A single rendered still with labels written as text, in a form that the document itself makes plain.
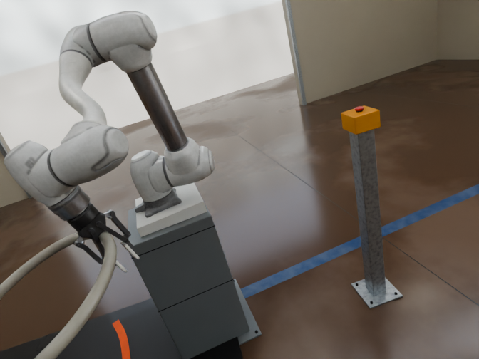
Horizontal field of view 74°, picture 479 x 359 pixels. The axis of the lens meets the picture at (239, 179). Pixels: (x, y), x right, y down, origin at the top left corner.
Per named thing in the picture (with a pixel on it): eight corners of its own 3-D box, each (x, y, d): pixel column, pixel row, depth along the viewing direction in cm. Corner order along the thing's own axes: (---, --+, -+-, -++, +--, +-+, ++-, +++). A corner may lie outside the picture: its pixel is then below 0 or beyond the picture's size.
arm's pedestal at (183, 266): (166, 309, 213) (118, 209, 180) (235, 279, 222) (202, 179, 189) (176, 375, 168) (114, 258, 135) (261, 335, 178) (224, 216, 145)
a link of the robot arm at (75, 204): (43, 204, 84) (58, 220, 87) (51, 209, 78) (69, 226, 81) (71, 181, 89) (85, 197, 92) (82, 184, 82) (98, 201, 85)
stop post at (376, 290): (403, 296, 177) (394, 107, 132) (370, 309, 175) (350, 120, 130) (380, 273, 195) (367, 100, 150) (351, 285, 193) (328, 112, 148)
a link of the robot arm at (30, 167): (35, 214, 80) (75, 197, 76) (-17, 167, 72) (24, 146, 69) (58, 189, 89) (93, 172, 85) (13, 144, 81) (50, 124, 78)
